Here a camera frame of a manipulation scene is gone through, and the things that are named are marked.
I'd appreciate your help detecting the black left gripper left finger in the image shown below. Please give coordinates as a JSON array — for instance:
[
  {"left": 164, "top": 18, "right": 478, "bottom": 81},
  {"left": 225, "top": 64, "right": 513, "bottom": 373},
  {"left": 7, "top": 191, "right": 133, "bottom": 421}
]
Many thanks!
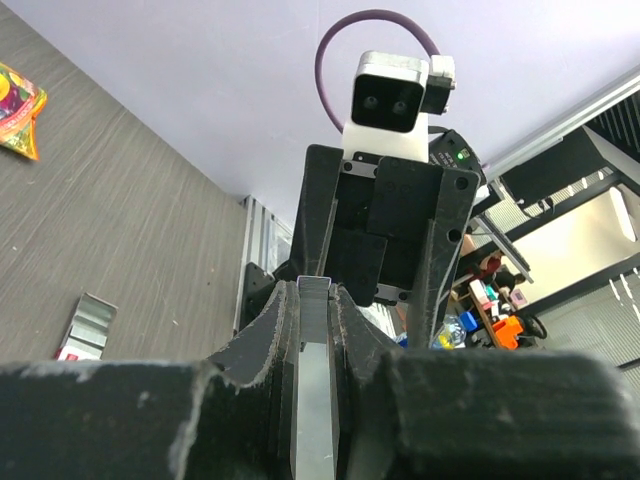
[{"left": 1, "top": 282, "right": 300, "bottom": 480}]

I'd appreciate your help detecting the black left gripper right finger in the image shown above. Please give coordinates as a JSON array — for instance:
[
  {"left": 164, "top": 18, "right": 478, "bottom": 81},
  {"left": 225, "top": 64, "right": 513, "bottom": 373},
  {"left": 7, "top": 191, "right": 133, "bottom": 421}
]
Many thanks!
[{"left": 328, "top": 286, "right": 639, "bottom": 479}]

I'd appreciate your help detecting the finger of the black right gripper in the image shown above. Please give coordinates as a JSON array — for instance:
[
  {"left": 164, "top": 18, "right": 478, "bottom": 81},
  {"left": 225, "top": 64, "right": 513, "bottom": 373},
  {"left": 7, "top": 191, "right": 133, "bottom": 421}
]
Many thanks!
[
  {"left": 407, "top": 169, "right": 480, "bottom": 348},
  {"left": 289, "top": 144, "right": 343, "bottom": 278}
]

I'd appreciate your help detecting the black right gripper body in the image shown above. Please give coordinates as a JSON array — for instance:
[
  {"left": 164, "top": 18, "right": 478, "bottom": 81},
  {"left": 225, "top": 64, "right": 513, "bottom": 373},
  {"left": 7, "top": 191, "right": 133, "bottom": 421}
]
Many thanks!
[{"left": 322, "top": 154, "right": 472, "bottom": 306}]

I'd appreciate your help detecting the silver staple strip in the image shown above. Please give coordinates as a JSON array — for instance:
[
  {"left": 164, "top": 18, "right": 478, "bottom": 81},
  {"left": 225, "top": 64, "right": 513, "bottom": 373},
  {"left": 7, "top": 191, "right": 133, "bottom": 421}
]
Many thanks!
[{"left": 296, "top": 276, "right": 335, "bottom": 480}]

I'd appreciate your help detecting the red white staple box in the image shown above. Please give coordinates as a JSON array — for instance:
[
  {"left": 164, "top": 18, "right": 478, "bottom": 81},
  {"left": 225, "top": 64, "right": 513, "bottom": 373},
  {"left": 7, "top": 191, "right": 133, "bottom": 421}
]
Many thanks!
[{"left": 54, "top": 292, "right": 118, "bottom": 361}]

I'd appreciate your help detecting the Fox's candy bag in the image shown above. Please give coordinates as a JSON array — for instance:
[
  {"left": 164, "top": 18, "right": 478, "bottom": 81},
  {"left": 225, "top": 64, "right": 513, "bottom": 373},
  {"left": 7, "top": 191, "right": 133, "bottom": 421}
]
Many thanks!
[{"left": 1, "top": 64, "right": 48, "bottom": 161}]

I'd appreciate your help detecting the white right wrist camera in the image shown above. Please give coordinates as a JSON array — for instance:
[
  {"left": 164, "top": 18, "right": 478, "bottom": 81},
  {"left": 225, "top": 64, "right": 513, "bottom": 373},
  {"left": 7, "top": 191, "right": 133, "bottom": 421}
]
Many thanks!
[{"left": 342, "top": 51, "right": 456, "bottom": 163}]

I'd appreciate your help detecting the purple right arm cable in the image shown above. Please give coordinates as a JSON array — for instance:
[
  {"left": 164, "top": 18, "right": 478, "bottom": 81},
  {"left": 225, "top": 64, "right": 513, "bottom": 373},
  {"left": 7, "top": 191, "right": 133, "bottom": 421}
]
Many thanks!
[{"left": 314, "top": 8, "right": 442, "bottom": 135}]

